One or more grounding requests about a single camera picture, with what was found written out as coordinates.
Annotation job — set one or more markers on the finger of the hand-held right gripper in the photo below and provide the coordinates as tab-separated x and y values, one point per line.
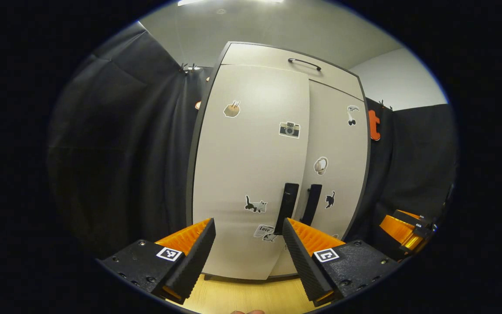
418	222
397	229

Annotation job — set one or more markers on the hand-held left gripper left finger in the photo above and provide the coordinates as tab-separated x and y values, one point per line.
198	257

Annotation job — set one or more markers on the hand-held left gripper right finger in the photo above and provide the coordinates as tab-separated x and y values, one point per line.
307	261

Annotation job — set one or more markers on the white cabinet door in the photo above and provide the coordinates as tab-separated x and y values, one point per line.
338	144
246	165

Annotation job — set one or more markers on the white shoe cabinet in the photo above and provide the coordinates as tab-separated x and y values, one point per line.
251	152

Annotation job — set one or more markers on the white cabinet drawer front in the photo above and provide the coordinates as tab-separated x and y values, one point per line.
259	54

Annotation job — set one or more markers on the black backdrop cloth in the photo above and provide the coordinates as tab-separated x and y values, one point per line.
416	161
116	144

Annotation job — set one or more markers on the ceiling light panel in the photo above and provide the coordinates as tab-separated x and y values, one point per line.
229	1

